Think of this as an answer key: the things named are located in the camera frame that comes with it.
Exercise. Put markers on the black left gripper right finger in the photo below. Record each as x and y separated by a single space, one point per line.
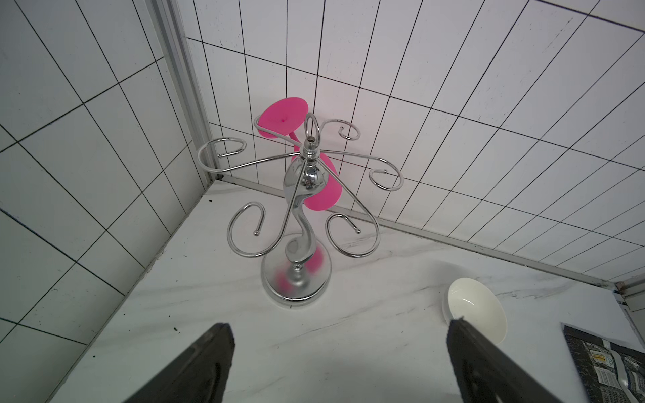
484 373

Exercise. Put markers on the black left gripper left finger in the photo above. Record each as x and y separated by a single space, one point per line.
198 374

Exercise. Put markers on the white bowl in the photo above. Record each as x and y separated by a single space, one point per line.
472 301

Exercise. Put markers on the black snack bag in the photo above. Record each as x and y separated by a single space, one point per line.
610 372

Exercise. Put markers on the chrome cup holder stand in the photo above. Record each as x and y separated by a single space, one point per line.
296 268

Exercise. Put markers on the pink cup lower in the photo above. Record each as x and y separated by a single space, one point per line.
325 189

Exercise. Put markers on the pink cup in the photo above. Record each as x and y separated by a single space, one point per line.
284 118
325 189

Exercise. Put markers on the pink cup upper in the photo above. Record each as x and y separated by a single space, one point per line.
284 118

